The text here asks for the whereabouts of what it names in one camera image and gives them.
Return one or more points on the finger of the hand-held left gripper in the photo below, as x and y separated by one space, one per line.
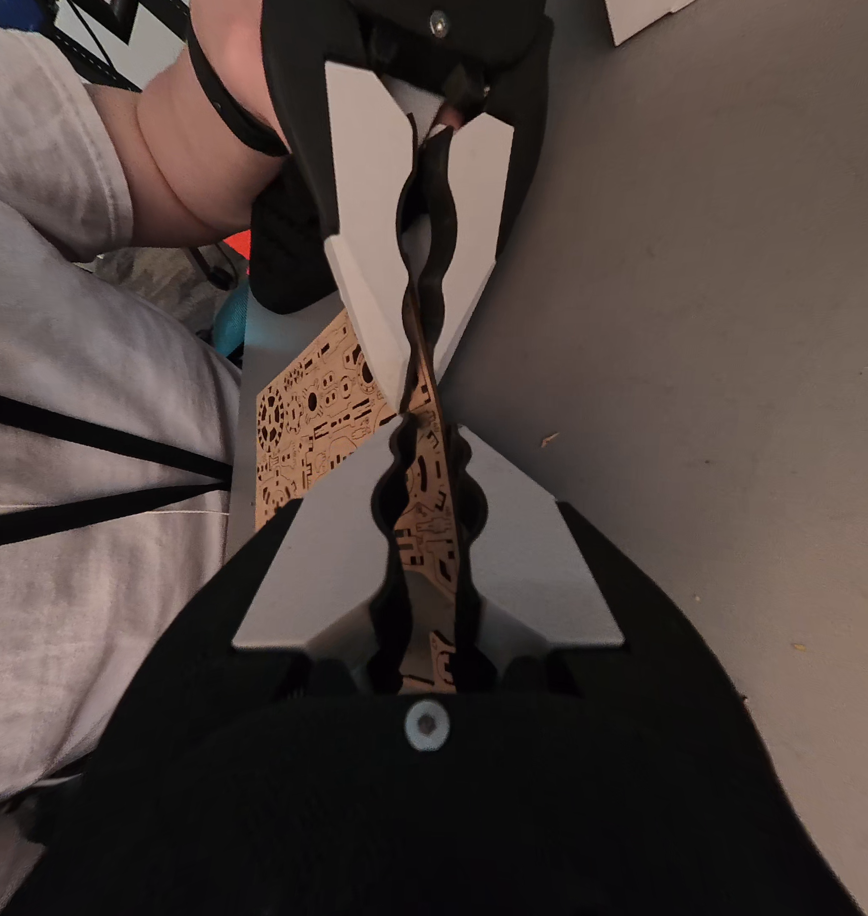
484 229
362 215

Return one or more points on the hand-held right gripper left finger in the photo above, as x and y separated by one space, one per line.
319 572

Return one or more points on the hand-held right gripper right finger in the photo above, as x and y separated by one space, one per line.
548 572

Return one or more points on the person's left forearm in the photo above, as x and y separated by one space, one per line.
176 179

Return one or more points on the person's left hand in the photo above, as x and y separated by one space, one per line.
234 50

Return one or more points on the black ribbed wrist rest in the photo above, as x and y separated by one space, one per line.
291 250

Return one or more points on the orange red object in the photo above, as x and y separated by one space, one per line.
239 243

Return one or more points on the teal object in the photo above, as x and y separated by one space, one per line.
230 322

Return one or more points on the black wristband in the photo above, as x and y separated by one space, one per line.
223 107

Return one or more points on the grey patterned cloth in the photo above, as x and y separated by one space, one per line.
148 286

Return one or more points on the black sign stand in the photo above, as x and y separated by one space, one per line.
123 8

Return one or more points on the white cardboard tray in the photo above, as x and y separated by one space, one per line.
641 25

